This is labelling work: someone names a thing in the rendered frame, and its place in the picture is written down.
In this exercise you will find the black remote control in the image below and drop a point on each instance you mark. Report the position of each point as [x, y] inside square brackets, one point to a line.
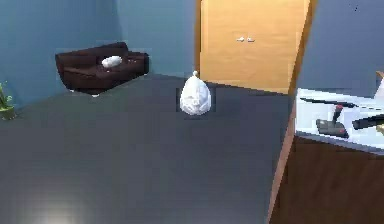
[366, 122]

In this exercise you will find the dark wooden white-topped desk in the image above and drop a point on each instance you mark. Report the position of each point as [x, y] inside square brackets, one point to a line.
[330, 180]

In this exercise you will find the light wooden door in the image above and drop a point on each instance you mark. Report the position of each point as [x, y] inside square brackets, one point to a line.
[253, 46]

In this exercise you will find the dark brown sofa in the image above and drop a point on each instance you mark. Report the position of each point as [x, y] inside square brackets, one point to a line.
[86, 75]

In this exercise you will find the green potted house plant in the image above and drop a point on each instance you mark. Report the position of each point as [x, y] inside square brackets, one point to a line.
[5, 106]

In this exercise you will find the white pillow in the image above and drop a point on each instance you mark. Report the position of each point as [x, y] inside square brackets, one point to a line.
[111, 61]

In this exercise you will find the white tied garbage bag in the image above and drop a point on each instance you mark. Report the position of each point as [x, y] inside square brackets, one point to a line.
[195, 96]

